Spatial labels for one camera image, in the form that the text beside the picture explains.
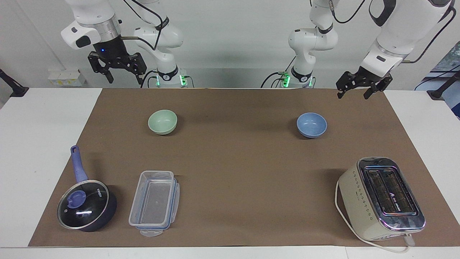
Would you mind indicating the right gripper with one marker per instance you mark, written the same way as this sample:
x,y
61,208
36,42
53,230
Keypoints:
x,y
109,50

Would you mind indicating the glass lid with blue knob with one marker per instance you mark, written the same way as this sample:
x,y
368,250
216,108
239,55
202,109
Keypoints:
x,y
84,207

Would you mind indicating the clear plastic container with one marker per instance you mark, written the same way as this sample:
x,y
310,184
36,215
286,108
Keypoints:
x,y
152,199

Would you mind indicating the black stand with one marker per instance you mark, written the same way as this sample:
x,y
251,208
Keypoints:
x,y
12,88
440,90

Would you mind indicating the clear plastic lid blue seal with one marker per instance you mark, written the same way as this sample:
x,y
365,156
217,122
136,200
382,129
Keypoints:
x,y
151,233

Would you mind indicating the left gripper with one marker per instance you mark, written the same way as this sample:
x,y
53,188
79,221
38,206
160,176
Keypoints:
x,y
370,80

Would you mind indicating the blue bowl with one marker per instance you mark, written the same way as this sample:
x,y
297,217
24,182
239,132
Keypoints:
x,y
311,124

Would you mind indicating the white wall socket box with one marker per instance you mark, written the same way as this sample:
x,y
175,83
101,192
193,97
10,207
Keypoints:
x,y
66,77

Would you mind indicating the green bowl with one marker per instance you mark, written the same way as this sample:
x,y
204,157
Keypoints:
x,y
162,121

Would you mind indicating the cream toaster with chrome top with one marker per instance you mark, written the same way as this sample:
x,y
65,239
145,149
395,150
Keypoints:
x,y
373,201

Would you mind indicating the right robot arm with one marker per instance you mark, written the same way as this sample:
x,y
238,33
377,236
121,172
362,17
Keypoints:
x,y
161,36

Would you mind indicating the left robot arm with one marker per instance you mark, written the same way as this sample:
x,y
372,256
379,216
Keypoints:
x,y
390,39

